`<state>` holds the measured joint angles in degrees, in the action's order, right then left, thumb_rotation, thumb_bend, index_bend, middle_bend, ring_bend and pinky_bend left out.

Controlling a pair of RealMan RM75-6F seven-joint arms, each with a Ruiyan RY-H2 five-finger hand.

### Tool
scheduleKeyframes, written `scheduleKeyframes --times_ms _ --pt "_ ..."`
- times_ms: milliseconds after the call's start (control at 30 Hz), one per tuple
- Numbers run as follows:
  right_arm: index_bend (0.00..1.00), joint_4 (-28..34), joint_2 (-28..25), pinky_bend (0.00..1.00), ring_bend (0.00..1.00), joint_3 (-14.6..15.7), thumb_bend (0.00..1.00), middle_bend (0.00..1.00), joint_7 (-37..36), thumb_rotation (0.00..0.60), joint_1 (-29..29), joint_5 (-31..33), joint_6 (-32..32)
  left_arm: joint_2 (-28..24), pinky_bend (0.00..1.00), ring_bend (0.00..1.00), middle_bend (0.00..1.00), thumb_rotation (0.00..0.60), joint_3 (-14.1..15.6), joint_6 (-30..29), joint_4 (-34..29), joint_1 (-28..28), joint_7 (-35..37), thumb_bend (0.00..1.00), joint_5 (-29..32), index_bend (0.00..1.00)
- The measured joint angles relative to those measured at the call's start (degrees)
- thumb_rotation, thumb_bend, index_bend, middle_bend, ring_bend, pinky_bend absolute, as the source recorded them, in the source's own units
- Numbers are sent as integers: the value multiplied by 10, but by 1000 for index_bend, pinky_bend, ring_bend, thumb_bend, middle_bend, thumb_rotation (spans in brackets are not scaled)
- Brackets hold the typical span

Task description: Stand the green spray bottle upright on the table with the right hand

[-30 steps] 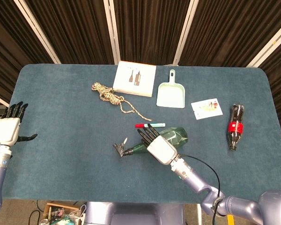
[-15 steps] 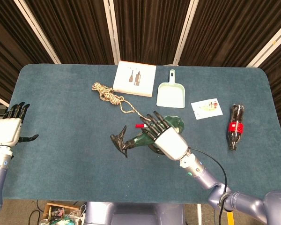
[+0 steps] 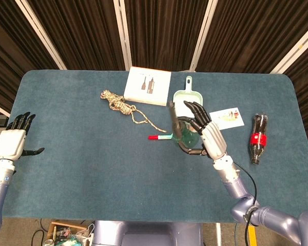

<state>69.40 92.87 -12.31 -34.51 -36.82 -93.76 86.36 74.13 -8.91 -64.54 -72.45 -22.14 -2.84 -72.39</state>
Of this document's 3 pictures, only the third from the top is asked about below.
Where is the brown curtain screen panel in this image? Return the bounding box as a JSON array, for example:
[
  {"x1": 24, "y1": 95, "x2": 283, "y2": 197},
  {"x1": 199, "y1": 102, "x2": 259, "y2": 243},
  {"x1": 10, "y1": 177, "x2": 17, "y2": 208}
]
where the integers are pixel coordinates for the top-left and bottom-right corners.
[
  {"x1": 113, "y1": 0, "x2": 218, "y2": 72},
  {"x1": 0, "y1": 0, "x2": 67, "y2": 117},
  {"x1": 15, "y1": 0, "x2": 130, "y2": 71},
  {"x1": 189, "y1": 0, "x2": 308, "y2": 74},
  {"x1": 269, "y1": 30, "x2": 308, "y2": 149}
]

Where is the white printed photo card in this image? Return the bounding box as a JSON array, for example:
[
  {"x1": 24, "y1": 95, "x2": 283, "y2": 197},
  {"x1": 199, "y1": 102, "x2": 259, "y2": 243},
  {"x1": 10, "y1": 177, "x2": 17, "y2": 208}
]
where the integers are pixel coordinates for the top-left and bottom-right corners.
[{"x1": 209, "y1": 107, "x2": 245, "y2": 131}]

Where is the purple robot torso base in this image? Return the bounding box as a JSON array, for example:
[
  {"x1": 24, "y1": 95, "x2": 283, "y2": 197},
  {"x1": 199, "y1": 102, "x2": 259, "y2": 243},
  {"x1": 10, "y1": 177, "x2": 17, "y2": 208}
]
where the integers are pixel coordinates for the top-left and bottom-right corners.
[{"x1": 92, "y1": 220, "x2": 205, "y2": 246}]

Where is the blue felt table cover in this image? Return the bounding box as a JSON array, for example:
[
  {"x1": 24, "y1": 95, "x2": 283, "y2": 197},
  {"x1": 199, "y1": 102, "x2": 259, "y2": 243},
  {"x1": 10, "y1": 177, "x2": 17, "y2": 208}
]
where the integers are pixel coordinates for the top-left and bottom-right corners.
[{"x1": 1, "y1": 69, "x2": 308, "y2": 224}]

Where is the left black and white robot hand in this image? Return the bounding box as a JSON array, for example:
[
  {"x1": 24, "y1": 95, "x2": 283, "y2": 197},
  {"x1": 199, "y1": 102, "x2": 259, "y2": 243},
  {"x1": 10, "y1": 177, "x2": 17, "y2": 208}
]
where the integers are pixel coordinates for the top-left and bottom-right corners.
[{"x1": 0, "y1": 111, "x2": 46, "y2": 162}]

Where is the white flat cardboard box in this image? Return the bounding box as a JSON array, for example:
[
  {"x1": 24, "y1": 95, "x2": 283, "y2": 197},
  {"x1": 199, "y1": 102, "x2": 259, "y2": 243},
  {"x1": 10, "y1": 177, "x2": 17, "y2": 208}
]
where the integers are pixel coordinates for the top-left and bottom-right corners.
[{"x1": 123, "y1": 66, "x2": 172, "y2": 107}]

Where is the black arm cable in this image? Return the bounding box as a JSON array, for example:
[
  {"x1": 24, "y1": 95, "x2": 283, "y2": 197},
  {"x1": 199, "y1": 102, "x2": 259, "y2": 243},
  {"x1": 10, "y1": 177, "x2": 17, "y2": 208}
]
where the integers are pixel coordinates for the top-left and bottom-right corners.
[{"x1": 232, "y1": 160, "x2": 259, "y2": 246}]

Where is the white marker with red cap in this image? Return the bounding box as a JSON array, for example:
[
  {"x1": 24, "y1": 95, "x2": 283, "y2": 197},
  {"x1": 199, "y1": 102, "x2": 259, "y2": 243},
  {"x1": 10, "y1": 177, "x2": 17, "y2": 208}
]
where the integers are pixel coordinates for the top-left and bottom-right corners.
[{"x1": 148, "y1": 133, "x2": 174, "y2": 141}]

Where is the beige braided rope bundle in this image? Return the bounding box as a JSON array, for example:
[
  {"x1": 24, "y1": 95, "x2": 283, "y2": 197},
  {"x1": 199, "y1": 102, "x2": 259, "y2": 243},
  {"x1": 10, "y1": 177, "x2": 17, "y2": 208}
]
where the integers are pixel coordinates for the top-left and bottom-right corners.
[{"x1": 100, "y1": 89, "x2": 167, "y2": 133}]

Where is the light green plastic dustpan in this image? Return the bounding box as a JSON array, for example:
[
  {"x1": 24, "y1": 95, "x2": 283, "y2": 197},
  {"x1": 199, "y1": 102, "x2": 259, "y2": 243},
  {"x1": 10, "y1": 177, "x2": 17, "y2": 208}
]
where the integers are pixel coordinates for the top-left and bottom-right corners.
[{"x1": 171, "y1": 76, "x2": 204, "y2": 119}]

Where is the cola bottle with red label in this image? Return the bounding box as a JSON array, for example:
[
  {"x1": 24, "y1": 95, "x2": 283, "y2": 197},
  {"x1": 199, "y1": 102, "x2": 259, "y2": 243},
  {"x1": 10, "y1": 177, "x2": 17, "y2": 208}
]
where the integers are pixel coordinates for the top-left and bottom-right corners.
[{"x1": 248, "y1": 112, "x2": 269, "y2": 165}]

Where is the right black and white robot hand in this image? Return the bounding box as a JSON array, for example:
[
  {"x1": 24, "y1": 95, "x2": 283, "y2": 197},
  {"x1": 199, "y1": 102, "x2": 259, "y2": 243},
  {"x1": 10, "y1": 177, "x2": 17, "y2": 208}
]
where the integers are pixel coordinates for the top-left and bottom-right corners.
[{"x1": 178, "y1": 100, "x2": 228, "y2": 161}]

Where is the cardboard box of clutter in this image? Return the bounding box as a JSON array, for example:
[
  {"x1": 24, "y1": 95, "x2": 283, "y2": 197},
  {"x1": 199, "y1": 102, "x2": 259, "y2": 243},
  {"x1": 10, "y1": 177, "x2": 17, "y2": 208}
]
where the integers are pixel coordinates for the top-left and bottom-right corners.
[{"x1": 47, "y1": 221, "x2": 90, "y2": 246}]

